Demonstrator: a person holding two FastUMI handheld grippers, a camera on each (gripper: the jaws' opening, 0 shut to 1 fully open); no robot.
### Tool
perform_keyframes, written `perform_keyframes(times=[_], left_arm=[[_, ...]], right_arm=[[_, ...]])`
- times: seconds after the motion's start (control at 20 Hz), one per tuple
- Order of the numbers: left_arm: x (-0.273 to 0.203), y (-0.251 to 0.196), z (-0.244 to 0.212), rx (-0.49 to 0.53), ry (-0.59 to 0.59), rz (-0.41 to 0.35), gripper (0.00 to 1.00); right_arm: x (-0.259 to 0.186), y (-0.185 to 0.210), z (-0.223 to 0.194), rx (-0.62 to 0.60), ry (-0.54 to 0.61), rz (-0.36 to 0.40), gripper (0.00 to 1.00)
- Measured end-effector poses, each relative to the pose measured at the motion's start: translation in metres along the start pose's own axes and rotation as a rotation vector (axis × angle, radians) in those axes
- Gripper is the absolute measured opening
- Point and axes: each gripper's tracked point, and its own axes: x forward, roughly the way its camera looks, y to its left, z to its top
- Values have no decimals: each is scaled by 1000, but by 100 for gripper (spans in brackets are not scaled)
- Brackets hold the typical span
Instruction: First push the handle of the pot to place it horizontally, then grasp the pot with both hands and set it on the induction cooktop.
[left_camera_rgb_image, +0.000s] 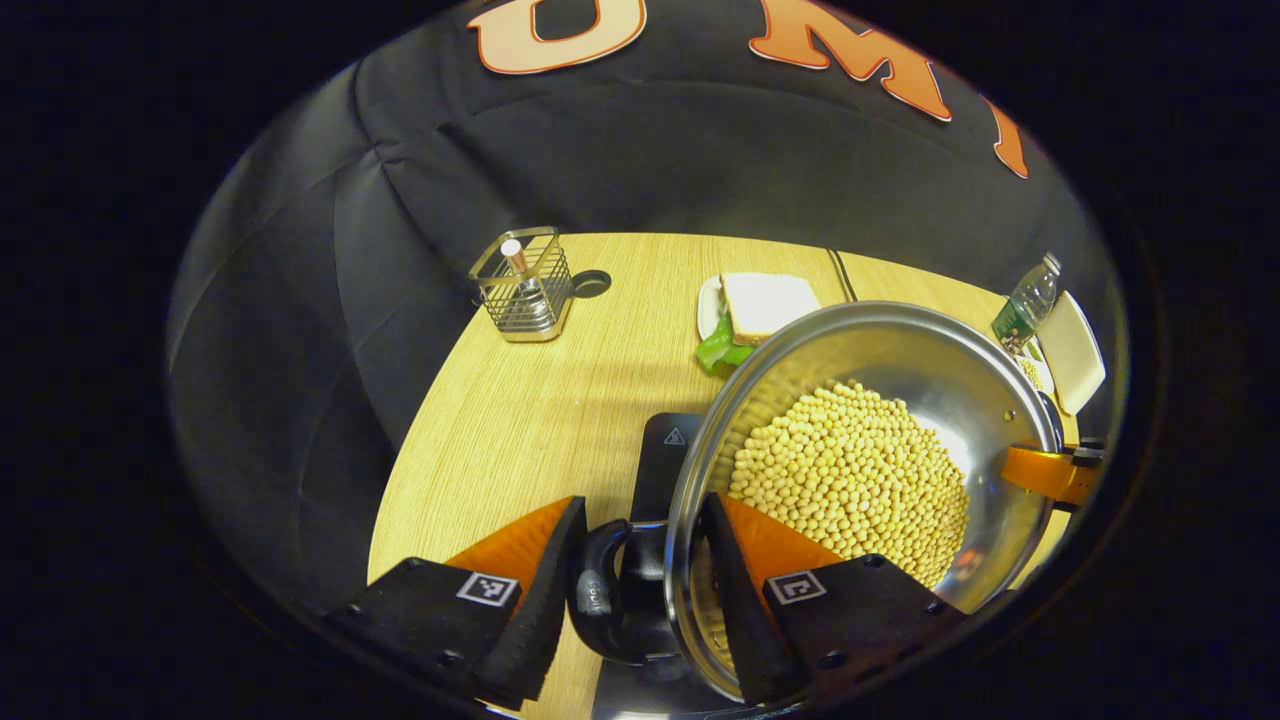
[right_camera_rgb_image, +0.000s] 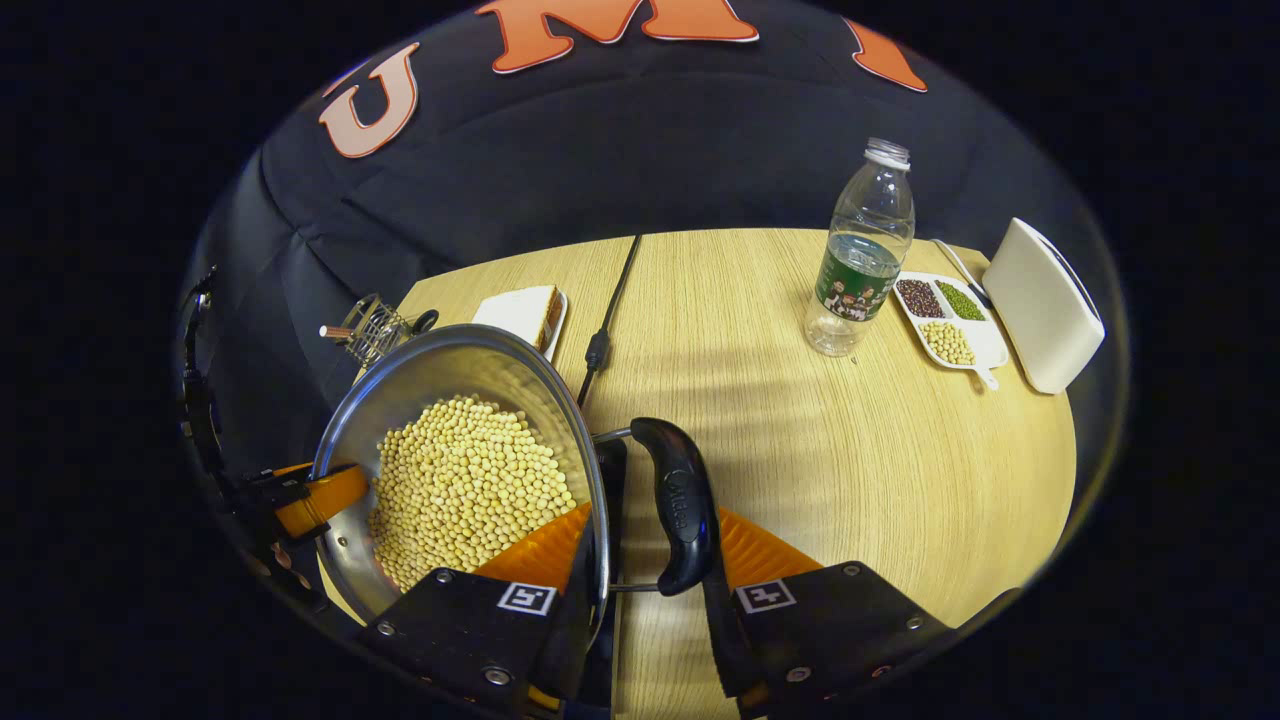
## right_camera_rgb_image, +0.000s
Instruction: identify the steel pot with black handle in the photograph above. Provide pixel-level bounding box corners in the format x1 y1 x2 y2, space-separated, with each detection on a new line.
313 323 721 641

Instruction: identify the small white plate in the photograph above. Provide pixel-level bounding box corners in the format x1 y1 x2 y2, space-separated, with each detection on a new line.
472 286 569 363

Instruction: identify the small wire basket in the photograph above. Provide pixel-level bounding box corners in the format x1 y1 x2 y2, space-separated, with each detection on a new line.
318 293 439 371

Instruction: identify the toast sandwich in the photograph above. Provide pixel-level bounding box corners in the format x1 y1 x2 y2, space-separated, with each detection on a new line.
472 285 561 351

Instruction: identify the clear plastic water bottle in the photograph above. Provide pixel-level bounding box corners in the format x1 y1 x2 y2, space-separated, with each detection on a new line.
803 137 916 358

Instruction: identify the white divided tray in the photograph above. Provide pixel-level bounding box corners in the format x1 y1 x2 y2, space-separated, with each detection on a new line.
893 270 1009 391

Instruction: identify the black power cable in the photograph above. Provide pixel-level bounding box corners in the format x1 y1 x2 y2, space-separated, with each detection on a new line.
575 235 643 409

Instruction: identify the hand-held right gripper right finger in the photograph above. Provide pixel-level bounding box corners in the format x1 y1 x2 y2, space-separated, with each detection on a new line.
700 505 956 717

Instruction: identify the small heap of soybeans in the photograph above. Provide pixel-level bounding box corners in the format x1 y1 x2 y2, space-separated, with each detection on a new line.
920 322 976 366

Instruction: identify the pile of soybeans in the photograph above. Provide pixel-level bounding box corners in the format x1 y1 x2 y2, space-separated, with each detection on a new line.
368 395 579 593

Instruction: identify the small heap of red beans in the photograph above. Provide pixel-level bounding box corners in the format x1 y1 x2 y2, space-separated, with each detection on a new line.
897 279 946 319

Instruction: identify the white tapered appliance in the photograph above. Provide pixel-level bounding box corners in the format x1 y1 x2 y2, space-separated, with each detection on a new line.
982 218 1106 395

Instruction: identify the small heap of green beans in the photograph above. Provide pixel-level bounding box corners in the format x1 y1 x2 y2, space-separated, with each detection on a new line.
935 281 986 321

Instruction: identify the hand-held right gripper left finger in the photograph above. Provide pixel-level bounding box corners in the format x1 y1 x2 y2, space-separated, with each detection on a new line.
355 500 601 717

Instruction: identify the white power cable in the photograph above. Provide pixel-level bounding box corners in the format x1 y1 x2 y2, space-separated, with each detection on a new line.
930 238 991 306

